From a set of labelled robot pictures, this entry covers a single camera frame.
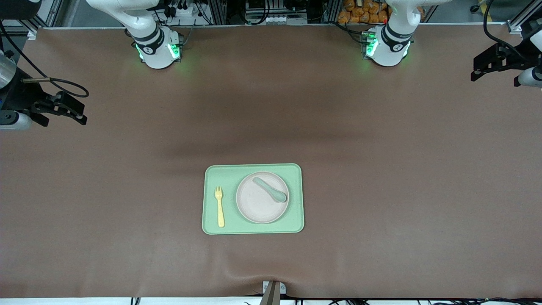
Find yellow plastic fork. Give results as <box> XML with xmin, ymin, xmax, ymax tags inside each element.
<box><xmin>215</xmin><ymin>186</ymin><xmax>226</xmax><ymax>228</ymax></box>

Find beige round plate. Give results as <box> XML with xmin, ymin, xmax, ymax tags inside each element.
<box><xmin>236</xmin><ymin>171</ymin><xmax>290</xmax><ymax>224</ymax></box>

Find teal plastic spoon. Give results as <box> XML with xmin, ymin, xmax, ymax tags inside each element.
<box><xmin>253</xmin><ymin>177</ymin><xmax>288</xmax><ymax>203</ymax></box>

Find small box with green light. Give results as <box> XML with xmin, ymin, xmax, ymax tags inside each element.
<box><xmin>361</xmin><ymin>30</ymin><xmax>378</xmax><ymax>59</ymax></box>

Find white power strip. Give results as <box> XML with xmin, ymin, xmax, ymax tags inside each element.
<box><xmin>167</xmin><ymin>3</ymin><xmax>200</xmax><ymax>18</ymax></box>

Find brown table mat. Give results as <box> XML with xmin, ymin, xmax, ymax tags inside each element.
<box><xmin>0</xmin><ymin>25</ymin><xmax>542</xmax><ymax>299</ymax></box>

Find white terminal block strip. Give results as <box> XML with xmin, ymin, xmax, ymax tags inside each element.
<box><xmin>250</xmin><ymin>15</ymin><xmax>308</xmax><ymax>25</ymax></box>

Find mint green rectangular tray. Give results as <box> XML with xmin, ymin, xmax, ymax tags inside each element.
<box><xmin>202</xmin><ymin>163</ymin><xmax>305</xmax><ymax>235</ymax></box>

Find grey metal table clamp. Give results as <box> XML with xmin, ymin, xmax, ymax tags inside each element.
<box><xmin>262</xmin><ymin>280</ymin><xmax>287</xmax><ymax>305</ymax></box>

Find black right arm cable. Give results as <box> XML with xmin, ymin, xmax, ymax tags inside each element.
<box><xmin>0</xmin><ymin>21</ymin><xmax>89</xmax><ymax>98</ymax></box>

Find aluminium frame post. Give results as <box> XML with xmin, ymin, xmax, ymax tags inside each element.
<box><xmin>322</xmin><ymin>0</ymin><xmax>339</xmax><ymax>24</ymax></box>
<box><xmin>207</xmin><ymin>0</ymin><xmax>227</xmax><ymax>25</ymax></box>

